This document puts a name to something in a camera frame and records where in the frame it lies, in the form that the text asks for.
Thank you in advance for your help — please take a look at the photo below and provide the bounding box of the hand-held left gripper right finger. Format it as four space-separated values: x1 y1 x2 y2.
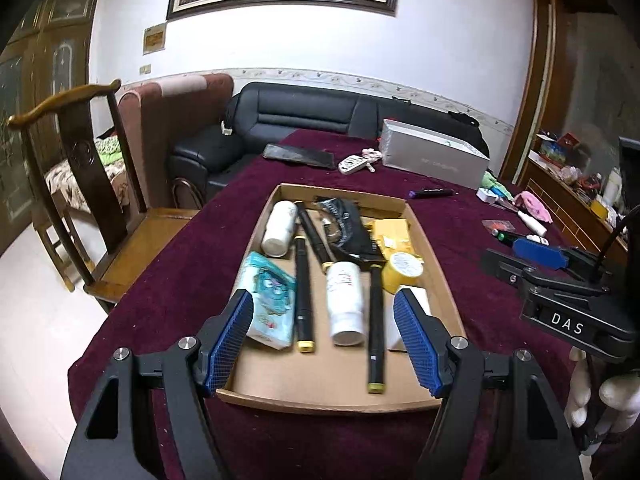
392 287 583 480

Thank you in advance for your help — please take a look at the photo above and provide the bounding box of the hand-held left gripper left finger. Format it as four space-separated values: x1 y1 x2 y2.
60 289 256 480

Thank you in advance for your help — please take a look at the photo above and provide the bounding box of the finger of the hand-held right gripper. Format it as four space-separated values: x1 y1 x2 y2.
480 249 540 287
512 237 572 271

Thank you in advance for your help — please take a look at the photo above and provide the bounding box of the small white box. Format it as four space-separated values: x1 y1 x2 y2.
385 285 433 353

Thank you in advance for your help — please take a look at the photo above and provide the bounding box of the teal patterned tissue pack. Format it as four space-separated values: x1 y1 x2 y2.
234 251 297 350

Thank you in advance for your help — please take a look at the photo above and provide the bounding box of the yellow tape roll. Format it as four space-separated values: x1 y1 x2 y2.
381 251 425 295

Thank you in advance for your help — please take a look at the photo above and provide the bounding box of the cardboard box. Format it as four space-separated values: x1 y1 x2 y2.
216 182 468 416

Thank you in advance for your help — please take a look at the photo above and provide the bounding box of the white plastic bottle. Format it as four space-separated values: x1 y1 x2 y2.
325 261 366 347

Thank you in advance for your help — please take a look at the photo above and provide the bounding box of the white bottle green label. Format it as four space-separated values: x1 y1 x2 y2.
261 200 298 258

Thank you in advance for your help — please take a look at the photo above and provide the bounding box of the person's right hand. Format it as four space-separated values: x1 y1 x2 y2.
565 349 640 456

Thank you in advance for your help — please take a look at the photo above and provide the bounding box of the black marker green band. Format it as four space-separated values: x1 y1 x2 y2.
492 229 528 247

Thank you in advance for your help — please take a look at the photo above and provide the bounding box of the white tube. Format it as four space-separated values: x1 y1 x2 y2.
516 210 548 237

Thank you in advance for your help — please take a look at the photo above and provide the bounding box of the pink cloth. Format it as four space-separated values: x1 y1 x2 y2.
513 191 553 224

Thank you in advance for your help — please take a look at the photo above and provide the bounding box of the wooden side cabinet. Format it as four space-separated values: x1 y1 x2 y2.
517 132 631 261

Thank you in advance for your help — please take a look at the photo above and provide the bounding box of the green cloth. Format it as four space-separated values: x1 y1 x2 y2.
481 171 515 200

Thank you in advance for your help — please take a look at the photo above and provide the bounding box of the maroon tablecloth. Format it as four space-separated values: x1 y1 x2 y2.
67 129 601 480

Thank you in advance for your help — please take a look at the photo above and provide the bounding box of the colourful box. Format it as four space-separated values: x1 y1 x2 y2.
537 132 581 166

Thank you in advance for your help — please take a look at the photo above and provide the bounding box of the yellow snack packet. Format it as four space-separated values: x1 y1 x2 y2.
367 217 416 261

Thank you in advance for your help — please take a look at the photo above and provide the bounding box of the grey rectangular box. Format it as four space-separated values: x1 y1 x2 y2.
378 119 491 190

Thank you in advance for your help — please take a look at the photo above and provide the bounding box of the black snack packet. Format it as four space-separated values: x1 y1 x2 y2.
315 197 373 258

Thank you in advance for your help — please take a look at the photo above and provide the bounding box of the black bag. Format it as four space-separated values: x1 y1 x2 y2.
442 109 491 158

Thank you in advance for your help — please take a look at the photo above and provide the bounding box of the white car key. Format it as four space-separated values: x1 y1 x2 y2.
337 147 383 176

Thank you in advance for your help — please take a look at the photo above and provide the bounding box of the black wallet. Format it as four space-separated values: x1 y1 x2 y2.
262 143 337 171

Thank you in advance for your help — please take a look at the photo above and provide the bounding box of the brown armchair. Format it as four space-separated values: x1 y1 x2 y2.
117 74 235 211

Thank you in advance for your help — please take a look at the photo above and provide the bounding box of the dark wooden chair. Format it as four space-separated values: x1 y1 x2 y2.
7 79 201 316

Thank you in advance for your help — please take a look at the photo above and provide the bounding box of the floral cushion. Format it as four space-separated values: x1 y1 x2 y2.
44 135 133 211

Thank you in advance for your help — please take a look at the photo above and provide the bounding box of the black leather sofa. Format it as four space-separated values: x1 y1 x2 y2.
167 81 491 206

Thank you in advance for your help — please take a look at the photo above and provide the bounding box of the small framed plaque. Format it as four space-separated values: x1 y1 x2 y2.
142 22 167 56

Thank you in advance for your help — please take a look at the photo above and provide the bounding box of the tall wooden cabinet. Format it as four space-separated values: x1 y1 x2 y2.
0 0 103 256

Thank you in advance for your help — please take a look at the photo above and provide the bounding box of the wooden door frame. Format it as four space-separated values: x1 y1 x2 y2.
500 0 568 191

